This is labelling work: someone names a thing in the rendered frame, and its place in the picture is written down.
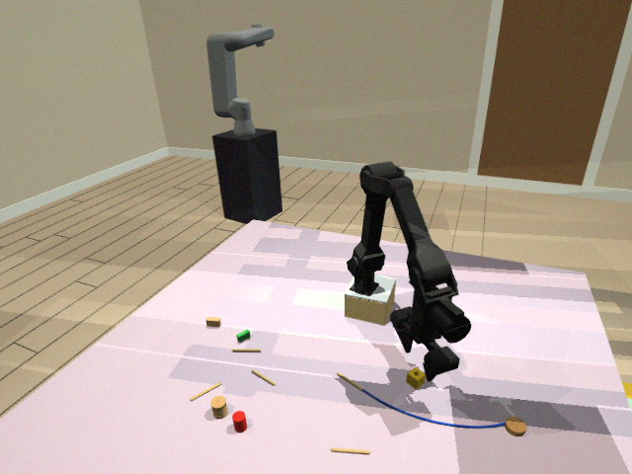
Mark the red cylinder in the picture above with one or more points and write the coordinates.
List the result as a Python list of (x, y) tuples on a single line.
[(239, 422)]

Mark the small green block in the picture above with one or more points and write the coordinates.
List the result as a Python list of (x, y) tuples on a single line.
[(243, 336)]

